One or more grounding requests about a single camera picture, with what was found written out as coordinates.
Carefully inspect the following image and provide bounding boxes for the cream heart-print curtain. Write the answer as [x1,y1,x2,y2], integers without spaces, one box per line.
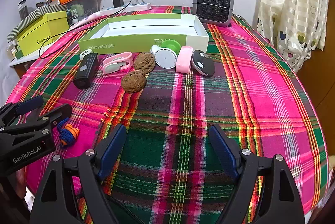
[256,0,330,73]

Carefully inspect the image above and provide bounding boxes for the black handheld device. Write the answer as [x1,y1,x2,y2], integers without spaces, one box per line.
[72,53,99,89]

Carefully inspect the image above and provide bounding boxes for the white round case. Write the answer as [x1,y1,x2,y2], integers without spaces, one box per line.
[155,48,178,69]

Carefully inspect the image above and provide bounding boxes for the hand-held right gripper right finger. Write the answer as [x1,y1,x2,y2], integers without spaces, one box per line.
[209,124,305,224]

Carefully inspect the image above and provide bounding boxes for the grey fan heater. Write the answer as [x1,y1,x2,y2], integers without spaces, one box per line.
[193,0,234,28]

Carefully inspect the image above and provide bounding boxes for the green round lid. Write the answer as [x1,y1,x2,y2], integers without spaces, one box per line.
[160,39,181,55]

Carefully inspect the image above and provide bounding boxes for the pink and white tube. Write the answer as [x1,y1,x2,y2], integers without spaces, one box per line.
[69,10,104,29]

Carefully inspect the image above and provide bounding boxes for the black round device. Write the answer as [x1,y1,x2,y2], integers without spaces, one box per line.
[191,50,215,78]

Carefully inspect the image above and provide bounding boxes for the pink clip device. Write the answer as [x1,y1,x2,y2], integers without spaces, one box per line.
[102,52,133,74]

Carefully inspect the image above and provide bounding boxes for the pink green plaid tablecloth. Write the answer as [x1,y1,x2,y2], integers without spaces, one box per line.
[5,5,329,224]

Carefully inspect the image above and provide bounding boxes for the brown walnut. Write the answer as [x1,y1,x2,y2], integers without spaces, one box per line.
[121,70,146,94]
[134,52,157,75]

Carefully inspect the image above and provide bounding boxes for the brown wooden panel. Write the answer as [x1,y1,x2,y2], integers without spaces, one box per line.
[298,38,335,135]

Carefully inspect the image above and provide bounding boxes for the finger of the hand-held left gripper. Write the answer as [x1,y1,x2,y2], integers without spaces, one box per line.
[0,104,72,146]
[0,95,44,126]

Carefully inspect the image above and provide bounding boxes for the striped box lid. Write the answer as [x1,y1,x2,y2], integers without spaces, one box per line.
[7,4,68,42]

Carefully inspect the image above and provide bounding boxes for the white power strip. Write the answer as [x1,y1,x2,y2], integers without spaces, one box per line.
[99,1,152,16]

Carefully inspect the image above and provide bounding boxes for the orange earplugs with blue cord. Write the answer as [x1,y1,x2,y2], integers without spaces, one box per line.
[57,117,80,148]

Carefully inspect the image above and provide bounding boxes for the pink oblong case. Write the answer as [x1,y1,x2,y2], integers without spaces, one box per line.
[175,45,194,73]

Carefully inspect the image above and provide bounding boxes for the white shelf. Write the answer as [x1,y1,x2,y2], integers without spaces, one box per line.
[8,51,42,67]

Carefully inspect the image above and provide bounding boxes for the green and white cardboard box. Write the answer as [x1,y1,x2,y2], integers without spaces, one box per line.
[78,14,209,53]

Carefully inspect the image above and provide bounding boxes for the white printed bottle cap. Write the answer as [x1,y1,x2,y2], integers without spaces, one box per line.
[80,49,93,61]

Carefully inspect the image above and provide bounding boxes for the yellow-green cardboard box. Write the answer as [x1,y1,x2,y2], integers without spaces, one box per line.
[16,11,71,56]

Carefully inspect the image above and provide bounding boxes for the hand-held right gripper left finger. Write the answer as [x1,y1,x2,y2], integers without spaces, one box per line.
[30,124,128,224]

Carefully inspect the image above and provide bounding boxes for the dark jar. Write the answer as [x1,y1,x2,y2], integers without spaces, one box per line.
[18,0,28,21]

